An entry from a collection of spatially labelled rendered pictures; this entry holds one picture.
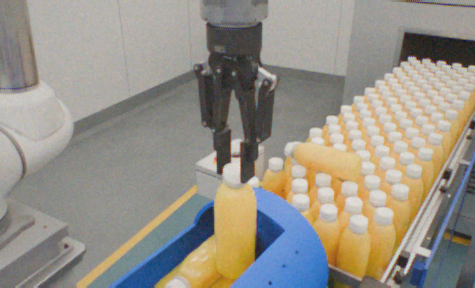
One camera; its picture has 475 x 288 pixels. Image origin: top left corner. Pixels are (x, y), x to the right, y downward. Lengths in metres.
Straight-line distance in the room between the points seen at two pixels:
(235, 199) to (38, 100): 0.55
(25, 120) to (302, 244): 0.65
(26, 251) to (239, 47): 0.65
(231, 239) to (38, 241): 0.48
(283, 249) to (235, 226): 0.09
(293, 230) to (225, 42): 0.35
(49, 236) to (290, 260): 0.55
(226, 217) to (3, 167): 0.51
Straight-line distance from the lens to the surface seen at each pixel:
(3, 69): 1.00
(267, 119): 0.57
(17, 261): 0.98
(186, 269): 0.75
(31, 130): 1.01
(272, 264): 0.67
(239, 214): 0.65
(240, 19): 0.52
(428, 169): 1.32
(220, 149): 0.63
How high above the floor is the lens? 1.66
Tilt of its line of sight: 27 degrees down
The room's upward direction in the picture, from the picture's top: straight up
